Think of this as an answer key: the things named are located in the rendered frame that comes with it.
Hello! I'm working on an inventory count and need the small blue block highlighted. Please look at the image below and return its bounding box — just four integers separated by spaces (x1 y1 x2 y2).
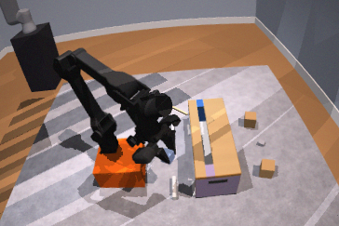
164 148 175 165

